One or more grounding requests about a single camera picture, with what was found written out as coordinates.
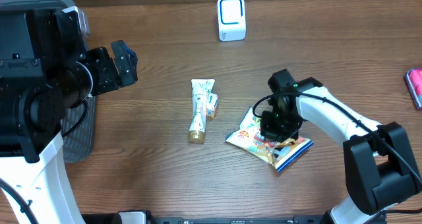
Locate beige snack packet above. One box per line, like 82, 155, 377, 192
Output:
226, 107, 314, 173

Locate small orange white box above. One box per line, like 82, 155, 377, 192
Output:
206, 93, 219, 119

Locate white gold-capped tube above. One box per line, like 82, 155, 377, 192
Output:
189, 79, 215, 144

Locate pink purple pad pack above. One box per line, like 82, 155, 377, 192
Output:
404, 68, 421, 110

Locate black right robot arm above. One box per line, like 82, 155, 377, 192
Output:
226, 69, 421, 223

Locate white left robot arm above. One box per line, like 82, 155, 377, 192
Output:
1, 7, 137, 223

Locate white barcode scanner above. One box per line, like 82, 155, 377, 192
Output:
217, 0, 247, 42

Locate grey plastic shopping basket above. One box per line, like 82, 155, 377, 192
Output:
1, 0, 97, 163

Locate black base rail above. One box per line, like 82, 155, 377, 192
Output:
82, 210, 323, 224

